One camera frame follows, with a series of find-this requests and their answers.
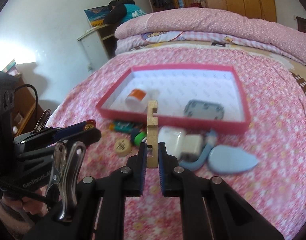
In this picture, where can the pink folded quilt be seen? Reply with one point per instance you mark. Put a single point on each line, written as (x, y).
(205, 22)

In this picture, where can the orange white small bottle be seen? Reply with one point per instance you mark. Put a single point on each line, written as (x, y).
(136, 96)

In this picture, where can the small metal spring clip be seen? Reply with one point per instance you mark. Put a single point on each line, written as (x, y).
(41, 122)

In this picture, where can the large metal spring clip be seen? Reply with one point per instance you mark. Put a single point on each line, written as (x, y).
(68, 175)

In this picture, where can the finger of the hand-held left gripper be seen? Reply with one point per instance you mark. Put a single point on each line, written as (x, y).
(43, 136)
(85, 140)

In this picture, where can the white power adapter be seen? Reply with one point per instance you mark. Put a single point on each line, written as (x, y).
(194, 146)

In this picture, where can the blue printed box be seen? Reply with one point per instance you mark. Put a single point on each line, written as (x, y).
(94, 16)

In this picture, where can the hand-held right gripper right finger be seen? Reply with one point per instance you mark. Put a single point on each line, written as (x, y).
(162, 170)

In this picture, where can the light blue plastic object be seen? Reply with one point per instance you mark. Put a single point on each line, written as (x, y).
(230, 160)

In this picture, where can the grey blue rounded case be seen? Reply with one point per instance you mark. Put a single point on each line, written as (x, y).
(204, 110)

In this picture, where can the wooden desk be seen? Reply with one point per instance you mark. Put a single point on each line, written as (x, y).
(25, 112)

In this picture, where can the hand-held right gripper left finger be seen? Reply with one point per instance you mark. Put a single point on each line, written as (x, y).
(143, 170)

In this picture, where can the person's left hand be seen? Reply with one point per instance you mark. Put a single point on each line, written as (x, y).
(34, 207)

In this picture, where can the round wooden disc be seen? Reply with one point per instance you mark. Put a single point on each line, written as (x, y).
(123, 147)

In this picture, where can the green tape roll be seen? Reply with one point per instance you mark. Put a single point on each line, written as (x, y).
(139, 138)

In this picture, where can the white cabinet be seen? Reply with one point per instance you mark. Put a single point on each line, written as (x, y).
(93, 47)

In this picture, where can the red yellow small object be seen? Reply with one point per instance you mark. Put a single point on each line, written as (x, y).
(90, 125)

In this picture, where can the wooden notched stand piece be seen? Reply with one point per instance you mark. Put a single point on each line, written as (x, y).
(152, 130)

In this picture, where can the pink floral bedsheet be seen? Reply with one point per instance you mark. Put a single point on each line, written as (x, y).
(255, 192)

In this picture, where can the pink shallow cardboard box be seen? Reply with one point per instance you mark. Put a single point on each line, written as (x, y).
(180, 85)

